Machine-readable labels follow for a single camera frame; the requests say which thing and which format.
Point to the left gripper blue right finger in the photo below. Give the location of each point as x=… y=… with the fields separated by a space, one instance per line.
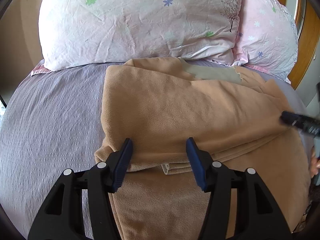
x=193 y=154

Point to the large pink floral pillow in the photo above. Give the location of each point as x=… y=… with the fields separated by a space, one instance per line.
x=79 y=32

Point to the tan fleece garment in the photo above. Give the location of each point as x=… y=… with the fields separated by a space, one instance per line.
x=158 y=105

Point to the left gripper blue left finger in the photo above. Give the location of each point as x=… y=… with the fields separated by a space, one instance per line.
x=119 y=164

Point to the lavender bed sheet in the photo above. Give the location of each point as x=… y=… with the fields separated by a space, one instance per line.
x=52 y=122

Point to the person's right hand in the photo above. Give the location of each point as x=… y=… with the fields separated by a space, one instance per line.
x=314 y=164

